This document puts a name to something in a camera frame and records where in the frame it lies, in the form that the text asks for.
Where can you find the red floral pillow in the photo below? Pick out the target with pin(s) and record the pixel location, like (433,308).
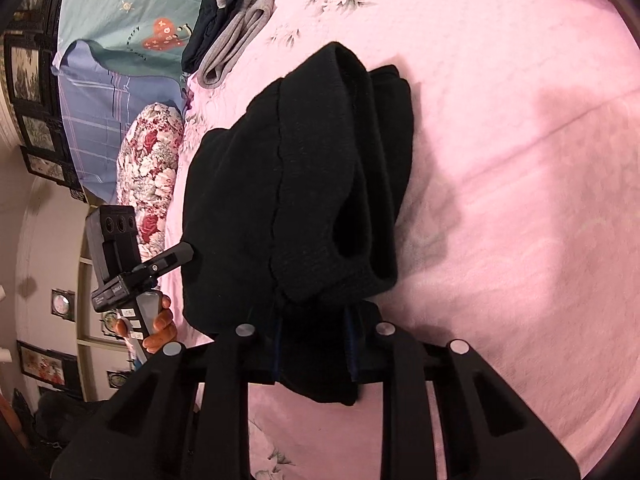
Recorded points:
(150,170)

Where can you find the pink floral bedsheet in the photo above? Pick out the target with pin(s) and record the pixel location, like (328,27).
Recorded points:
(500,210)

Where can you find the person's left hand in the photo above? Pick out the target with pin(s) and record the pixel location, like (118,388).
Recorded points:
(162,330)

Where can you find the folded grey pants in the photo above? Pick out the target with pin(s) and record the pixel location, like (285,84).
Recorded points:
(235,45)

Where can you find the blue plaid pillow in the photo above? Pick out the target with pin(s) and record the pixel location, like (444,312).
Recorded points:
(95,125)

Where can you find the teal heart-print blanket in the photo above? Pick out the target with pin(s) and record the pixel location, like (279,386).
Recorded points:
(115,25)

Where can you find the dark cloth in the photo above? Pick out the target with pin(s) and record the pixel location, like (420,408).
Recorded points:
(55,425)

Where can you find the floral framed picture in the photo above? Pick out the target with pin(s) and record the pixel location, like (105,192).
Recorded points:
(45,362)

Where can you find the folded navy pants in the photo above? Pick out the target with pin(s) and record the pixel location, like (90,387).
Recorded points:
(215,30)

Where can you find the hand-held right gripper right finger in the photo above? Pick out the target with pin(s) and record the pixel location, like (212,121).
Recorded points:
(353,355)

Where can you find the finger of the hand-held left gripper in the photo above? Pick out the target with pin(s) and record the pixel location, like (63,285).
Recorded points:
(165,260)

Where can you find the black pants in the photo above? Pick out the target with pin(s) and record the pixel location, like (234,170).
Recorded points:
(300,185)

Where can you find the small round framed mirror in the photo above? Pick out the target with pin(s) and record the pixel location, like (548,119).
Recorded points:
(63,304)

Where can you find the black picture panel frame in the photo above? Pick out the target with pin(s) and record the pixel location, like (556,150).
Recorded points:
(50,110)

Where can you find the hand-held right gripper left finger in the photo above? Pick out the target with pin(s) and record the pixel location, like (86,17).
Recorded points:
(275,355)

